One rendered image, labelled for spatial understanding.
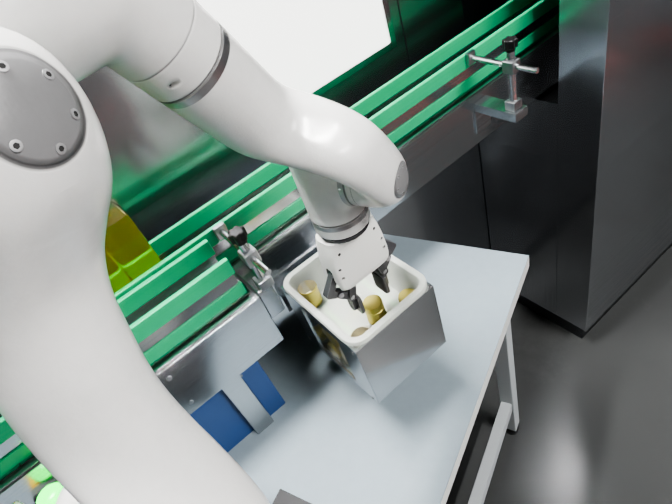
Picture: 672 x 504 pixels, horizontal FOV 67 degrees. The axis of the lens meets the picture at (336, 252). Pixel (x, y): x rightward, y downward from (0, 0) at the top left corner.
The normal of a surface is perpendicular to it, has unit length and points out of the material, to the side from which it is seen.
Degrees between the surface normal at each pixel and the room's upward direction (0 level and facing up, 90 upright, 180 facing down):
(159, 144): 90
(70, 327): 91
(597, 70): 90
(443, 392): 0
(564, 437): 0
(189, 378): 90
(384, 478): 0
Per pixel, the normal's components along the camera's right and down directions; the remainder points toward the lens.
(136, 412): 0.86, -0.07
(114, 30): 0.76, 0.61
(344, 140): 0.33, -0.04
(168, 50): 0.62, 0.59
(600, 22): -0.75, 0.58
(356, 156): 0.43, 0.14
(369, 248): 0.63, 0.40
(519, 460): -0.28, -0.70
